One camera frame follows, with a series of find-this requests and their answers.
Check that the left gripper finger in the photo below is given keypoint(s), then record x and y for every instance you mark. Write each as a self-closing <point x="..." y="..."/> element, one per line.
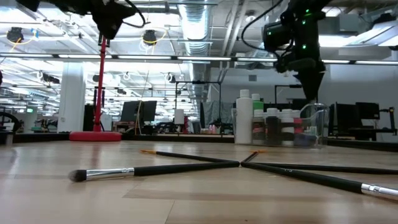
<point x="112" y="18"/>

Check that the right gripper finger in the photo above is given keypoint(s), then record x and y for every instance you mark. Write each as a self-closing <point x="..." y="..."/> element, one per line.
<point x="311" y="87"/>

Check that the small white paint bottle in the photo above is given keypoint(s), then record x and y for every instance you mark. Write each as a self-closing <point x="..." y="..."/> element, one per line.
<point x="287" y="127"/>

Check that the small dark paint bottle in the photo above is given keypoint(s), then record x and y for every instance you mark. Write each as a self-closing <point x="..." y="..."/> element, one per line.
<point x="273" y="127"/>
<point x="258" y="127"/>

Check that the large green bottle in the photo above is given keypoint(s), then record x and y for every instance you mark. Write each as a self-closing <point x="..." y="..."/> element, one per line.
<point x="257" y="102"/>

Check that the large white bottle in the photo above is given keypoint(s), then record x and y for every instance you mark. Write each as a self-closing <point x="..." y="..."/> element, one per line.
<point x="244" y="118"/>

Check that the thin plain black paintbrush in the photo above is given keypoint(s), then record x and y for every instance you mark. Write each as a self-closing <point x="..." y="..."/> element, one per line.
<point x="326" y="168"/>

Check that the black brush white print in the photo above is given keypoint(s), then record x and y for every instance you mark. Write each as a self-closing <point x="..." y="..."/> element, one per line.
<point x="311" y="178"/>

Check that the black paintbrush orange fan tip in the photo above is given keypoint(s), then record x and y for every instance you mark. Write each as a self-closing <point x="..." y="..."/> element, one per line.
<point x="250" y="156"/>

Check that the black brush dark bristles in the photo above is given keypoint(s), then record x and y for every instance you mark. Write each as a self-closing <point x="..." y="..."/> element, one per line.
<point x="155" y="170"/>

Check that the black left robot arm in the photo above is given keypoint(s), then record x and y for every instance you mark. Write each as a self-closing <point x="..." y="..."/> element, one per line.
<point x="29" y="3"/>

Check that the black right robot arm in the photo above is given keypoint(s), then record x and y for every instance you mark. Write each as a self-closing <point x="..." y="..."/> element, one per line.
<point x="308" y="18"/>

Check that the clear plastic bin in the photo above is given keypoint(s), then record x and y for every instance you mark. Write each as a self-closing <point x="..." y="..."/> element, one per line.
<point x="320" y="124"/>

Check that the black computer monitor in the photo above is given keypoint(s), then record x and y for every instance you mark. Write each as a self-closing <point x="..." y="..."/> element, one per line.
<point x="342" y="116"/>
<point x="367" y="110"/>
<point x="132" y="111"/>
<point x="150" y="111"/>

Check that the ceiling strip light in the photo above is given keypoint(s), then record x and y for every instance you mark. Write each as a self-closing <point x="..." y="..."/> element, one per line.
<point x="199" y="58"/>

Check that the grey fabric cover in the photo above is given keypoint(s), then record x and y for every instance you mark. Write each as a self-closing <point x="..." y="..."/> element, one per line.
<point x="214" y="112"/>

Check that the red desk lamp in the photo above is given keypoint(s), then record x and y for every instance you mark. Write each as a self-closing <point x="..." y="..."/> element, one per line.
<point x="94" y="136"/>

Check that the black curved hoop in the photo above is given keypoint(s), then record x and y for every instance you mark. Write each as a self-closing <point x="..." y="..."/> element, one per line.
<point x="15" y="119"/>

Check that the black paintbrush orange pointed tip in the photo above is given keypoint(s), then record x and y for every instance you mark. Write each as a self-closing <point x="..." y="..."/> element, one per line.
<point x="186" y="156"/>

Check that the silver ventilation duct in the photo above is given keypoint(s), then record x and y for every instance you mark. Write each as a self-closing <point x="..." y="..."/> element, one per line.
<point x="194" y="31"/>

